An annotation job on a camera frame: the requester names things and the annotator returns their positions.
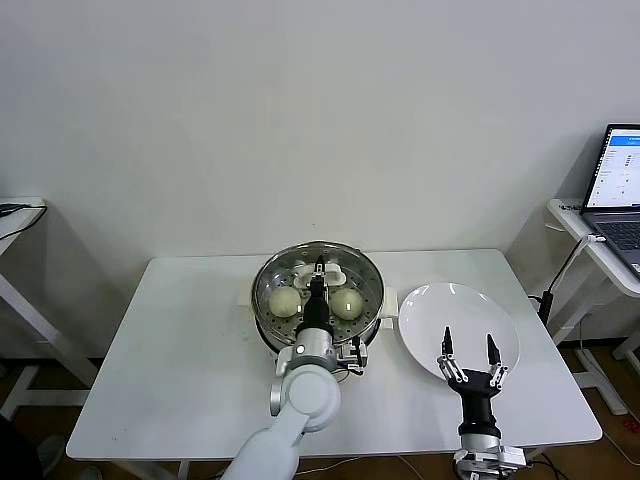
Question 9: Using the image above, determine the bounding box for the white steamed baozi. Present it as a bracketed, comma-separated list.
[268, 287, 303, 318]
[331, 288, 365, 320]

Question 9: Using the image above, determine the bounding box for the white side table with cable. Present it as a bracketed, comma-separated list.
[0, 197, 101, 426]

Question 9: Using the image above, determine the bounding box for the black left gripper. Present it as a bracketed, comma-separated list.
[302, 254, 334, 332]

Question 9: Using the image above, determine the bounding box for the white electric cooker base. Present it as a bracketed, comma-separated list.
[255, 317, 396, 386]

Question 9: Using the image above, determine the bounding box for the grey open laptop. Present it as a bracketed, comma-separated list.
[581, 123, 640, 279]

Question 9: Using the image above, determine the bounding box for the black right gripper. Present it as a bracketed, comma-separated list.
[435, 326, 511, 438]

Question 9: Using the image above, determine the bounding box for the white side table with laptop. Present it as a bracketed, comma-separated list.
[544, 198, 640, 416]

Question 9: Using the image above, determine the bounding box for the black cable on side table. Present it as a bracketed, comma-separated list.
[0, 202, 49, 241]

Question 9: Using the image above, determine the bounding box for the white round plate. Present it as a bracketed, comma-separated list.
[398, 283, 522, 386]

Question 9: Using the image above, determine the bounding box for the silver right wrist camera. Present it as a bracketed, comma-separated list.
[498, 446, 527, 470]

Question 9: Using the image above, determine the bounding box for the stainless steel steamer basket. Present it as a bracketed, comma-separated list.
[237, 243, 400, 364]

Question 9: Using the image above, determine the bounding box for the round glass lid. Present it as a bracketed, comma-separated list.
[252, 242, 386, 346]

